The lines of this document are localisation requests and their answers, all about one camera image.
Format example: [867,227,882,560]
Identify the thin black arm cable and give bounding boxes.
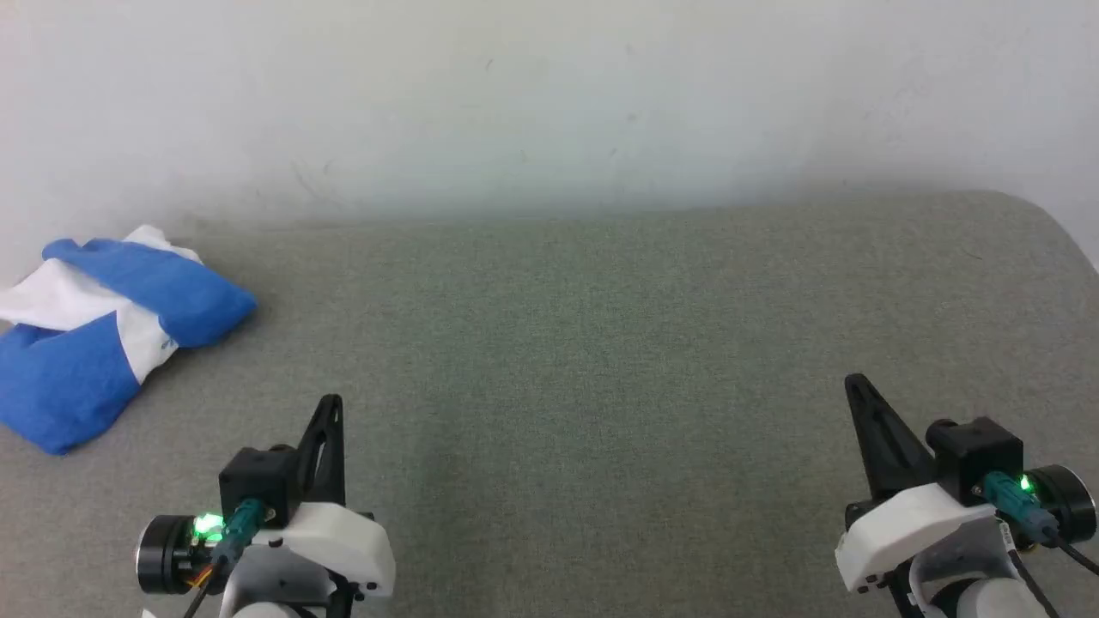
[1000,524,1099,618]
[180,562,224,618]

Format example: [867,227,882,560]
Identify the white and blue shirt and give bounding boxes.
[0,225,258,456]

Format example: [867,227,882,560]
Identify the grey fabric sofa seat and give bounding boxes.
[0,191,1099,618]

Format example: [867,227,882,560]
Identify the black left cylindrical gripper motor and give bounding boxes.
[136,513,211,595]

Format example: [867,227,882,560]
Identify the teal camera plug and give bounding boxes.
[210,498,267,567]
[975,472,1061,546]

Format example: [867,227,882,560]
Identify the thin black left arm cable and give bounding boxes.
[180,562,224,618]

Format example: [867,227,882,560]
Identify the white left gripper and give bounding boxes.
[247,394,397,599]

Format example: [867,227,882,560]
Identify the teal right camera plug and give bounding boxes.
[975,472,1061,546]

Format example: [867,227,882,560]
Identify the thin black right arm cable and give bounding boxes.
[1000,524,1099,618]

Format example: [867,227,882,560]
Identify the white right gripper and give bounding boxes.
[836,373,999,595]

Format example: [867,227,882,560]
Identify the teal left camera plug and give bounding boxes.
[210,498,267,567]

